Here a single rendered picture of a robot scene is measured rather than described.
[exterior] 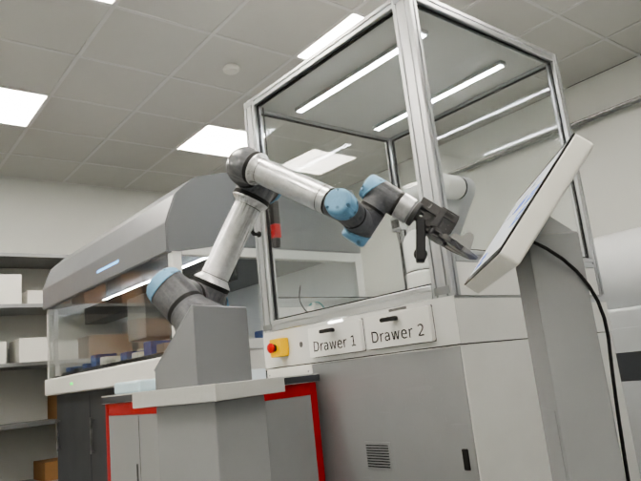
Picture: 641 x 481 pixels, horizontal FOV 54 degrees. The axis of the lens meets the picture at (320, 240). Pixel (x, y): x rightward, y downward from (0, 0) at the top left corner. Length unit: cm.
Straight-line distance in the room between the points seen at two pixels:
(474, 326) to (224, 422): 83
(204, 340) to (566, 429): 87
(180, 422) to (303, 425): 77
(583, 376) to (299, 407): 111
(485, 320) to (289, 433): 79
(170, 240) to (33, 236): 351
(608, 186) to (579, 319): 376
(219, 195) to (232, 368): 155
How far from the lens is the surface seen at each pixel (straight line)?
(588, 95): 549
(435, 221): 170
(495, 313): 209
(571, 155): 143
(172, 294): 174
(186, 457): 164
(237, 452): 163
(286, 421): 228
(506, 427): 207
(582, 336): 155
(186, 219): 297
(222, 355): 166
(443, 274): 195
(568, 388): 154
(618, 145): 528
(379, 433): 219
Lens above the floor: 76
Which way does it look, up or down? 12 degrees up
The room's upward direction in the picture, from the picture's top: 6 degrees counter-clockwise
